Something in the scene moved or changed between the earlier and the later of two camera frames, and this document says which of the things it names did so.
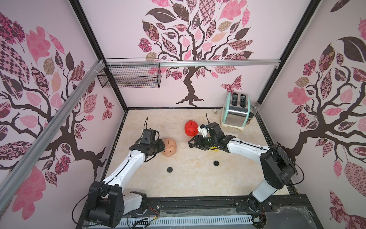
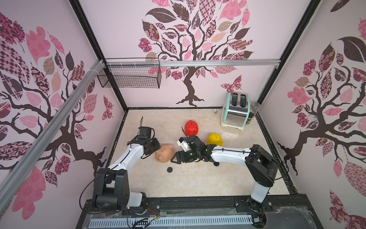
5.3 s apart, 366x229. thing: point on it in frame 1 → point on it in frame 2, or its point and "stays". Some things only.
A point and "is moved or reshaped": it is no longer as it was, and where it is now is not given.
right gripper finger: x=198 y=139 → x=179 y=155
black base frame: x=289 y=213 stays
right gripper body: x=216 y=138 → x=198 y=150
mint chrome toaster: x=235 y=110 stays
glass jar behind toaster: x=255 y=107 stays
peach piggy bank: x=169 y=147 is moved or reshaped
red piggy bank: x=191 y=128 stays
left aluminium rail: x=28 y=159 stays
